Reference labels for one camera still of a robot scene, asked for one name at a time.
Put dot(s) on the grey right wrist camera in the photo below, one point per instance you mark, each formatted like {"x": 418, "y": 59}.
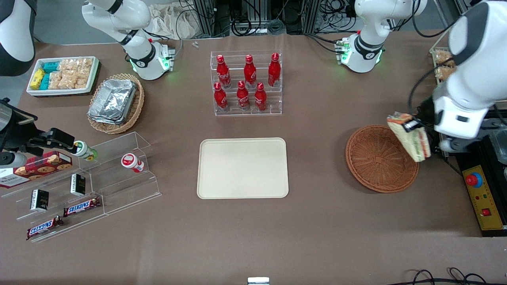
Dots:
{"x": 12, "y": 159}

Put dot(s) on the white plastic snack tray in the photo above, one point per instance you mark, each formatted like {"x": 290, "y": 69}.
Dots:
{"x": 93, "y": 75}

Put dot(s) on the Snickers chocolate bar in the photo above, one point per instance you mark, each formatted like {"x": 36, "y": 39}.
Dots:
{"x": 81, "y": 206}
{"x": 43, "y": 227}

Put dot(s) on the beige crumpled cloth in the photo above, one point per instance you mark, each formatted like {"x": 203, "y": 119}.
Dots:
{"x": 170, "y": 19}

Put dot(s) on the clear bag of crackers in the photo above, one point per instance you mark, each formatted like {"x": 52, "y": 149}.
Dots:
{"x": 68, "y": 65}
{"x": 85, "y": 65}
{"x": 56, "y": 80}
{"x": 75, "y": 80}

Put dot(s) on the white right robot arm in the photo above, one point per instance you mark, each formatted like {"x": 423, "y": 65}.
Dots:
{"x": 138, "y": 51}

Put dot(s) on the clear acrylic bottle rack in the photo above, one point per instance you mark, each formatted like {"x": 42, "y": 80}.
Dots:
{"x": 273, "y": 99}

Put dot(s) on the oval light wicker basket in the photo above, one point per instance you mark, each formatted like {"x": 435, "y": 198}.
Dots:
{"x": 136, "y": 107}

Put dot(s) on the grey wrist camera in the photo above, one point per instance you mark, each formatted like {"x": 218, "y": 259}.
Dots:
{"x": 453, "y": 145}
{"x": 12, "y": 159}

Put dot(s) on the clear acrylic stepped shelf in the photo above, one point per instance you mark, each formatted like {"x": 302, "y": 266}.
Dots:
{"x": 122, "y": 186}

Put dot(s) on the red emergency stop button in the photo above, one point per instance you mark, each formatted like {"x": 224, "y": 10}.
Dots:
{"x": 472, "y": 180}

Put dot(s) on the black yellow control box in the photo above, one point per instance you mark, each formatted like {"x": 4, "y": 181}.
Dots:
{"x": 485, "y": 206}

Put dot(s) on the small black box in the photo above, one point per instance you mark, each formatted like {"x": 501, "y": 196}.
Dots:
{"x": 39, "y": 200}
{"x": 78, "y": 185}

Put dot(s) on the stacked silver foil trays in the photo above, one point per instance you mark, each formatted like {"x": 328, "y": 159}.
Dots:
{"x": 113, "y": 101}

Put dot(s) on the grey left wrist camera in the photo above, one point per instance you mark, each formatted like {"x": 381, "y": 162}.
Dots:
{"x": 453, "y": 145}

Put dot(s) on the red cola bottle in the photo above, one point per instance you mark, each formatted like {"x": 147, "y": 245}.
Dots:
{"x": 250, "y": 73}
{"x": 220, "y": 98}
{"x": 260, "y": 98}
{"x": 223, "y": 73}
{"x": 243, "y": 97}
{"x": 274, "y": 71}

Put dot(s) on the teal snack pack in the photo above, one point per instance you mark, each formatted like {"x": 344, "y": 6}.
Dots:
{"x": 45, "y": 81}
{"x": 51, "y": 66}

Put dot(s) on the green cap yogurt bottle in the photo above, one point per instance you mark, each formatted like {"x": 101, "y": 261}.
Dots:
{"x": 84, "y": 149}

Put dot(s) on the round brown wicker basket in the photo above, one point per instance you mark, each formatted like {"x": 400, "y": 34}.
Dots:
{"x": 376, "y": 162}

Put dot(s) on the aluminium frame post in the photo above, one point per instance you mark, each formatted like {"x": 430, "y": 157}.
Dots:
{"x": 204, "y": 18}
{"x": 315, "y": 16}

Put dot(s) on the red cap yogurt bottle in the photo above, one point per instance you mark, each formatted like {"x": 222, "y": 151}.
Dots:
{"x": 131, "y": 162}

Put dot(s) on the bagged pastry snack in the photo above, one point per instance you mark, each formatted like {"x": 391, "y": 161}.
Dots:
{"x": 443, "y": 58}
{"x": 444, "y": 73}

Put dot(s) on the clear plastic container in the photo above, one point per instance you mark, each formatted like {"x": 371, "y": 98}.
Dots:
{"x": 500, "y": 146}

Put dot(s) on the yellow snack pack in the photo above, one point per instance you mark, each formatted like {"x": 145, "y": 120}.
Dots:
{"x": 37, "y": 78}

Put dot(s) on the red cookie box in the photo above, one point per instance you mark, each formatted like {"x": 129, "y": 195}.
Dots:
{"x": 39, "y": 168}

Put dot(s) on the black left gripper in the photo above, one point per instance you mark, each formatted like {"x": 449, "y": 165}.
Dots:
{"x": 426, "y": 111}

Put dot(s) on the triangular sandwich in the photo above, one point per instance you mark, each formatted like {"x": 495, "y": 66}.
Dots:
{"x": 414, "y": 144}

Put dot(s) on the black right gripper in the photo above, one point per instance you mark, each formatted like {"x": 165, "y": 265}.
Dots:
{"x": 16, "y": 130}

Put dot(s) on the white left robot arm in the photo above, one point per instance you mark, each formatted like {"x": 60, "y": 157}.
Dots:
{"x": 475, "y": 59}

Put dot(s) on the beige rectangular tray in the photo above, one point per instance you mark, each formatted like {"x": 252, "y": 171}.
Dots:
{"x": 242, "y": 168}

